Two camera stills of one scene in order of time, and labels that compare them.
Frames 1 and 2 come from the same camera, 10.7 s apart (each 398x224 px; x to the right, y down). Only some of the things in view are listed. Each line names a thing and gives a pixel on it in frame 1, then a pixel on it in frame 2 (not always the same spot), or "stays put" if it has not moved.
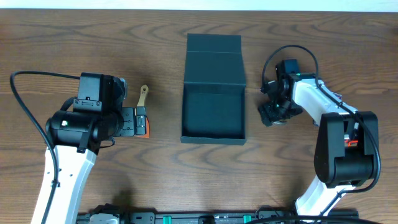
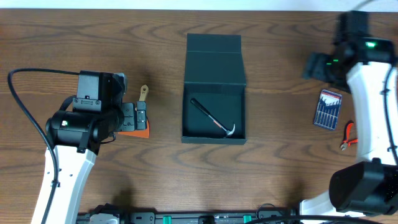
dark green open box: (214, 93) stays put
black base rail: (214, 218) stays put
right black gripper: (268, 115) to (318, 66)
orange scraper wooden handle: (142, 102) stays put
